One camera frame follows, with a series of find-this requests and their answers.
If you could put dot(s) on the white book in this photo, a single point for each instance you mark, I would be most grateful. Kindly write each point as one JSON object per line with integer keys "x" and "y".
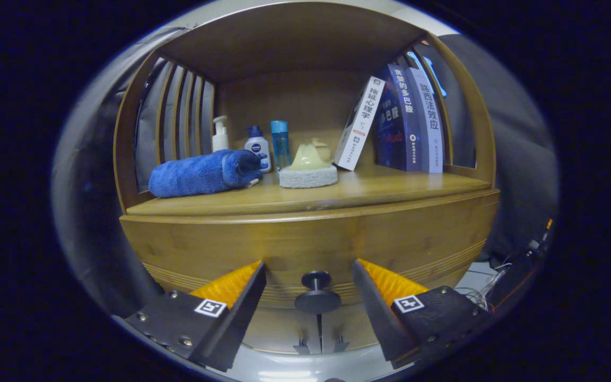
{"x": 358, "y": 124}

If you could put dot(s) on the dark blue book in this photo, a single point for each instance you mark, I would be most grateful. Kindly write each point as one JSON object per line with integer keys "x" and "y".
{"x": 395, "y": 127}

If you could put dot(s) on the wooden cabinet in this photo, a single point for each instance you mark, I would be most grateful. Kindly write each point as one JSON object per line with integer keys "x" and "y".
{"x": 284, "y": 37}

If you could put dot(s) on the cream lidded teacup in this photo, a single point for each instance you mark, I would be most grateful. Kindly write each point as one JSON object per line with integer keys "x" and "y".
{"x": 322, "y": 151}

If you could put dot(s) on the blue rolled towel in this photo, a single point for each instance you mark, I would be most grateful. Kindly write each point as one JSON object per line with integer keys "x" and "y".
{"x": 194, "y": 175}

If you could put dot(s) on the wooden cabinet door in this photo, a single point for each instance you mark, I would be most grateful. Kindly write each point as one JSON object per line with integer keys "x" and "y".
{"x": 348, "y": 326}
{"x": 279, "y": 329}

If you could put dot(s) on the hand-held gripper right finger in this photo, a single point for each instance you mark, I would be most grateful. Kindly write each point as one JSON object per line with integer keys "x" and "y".
{"x": 377, "y": 313}

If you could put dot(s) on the black backdrop cloth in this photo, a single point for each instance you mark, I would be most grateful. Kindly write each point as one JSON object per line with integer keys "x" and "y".
{"x": 517, "y": 148}

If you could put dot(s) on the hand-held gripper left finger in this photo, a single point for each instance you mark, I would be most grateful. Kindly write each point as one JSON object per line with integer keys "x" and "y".
{"x": 242, "y": 313}

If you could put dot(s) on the white pump bottle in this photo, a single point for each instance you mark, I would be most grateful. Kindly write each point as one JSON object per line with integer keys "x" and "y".
{"x": 220, "y": 140}

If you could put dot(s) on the white bottle with blue cap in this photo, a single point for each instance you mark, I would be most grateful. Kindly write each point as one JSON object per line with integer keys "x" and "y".
{"x": 258, "y": 146}

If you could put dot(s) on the wooden drawer with black knob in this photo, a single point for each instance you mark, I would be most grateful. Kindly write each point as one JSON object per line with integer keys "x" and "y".
{"x": 284, "y": 244}

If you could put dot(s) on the pale grey-blue book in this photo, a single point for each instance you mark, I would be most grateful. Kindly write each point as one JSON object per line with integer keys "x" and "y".
{"x": 430, "y": 122}

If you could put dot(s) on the clear blue bottle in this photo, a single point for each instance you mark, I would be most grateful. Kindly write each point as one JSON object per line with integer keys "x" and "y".
{"x": 280, "y": 146}

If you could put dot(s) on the wooden countertop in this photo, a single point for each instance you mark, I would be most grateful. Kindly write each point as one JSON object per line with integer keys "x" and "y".
{"x": 380, "y": 185}

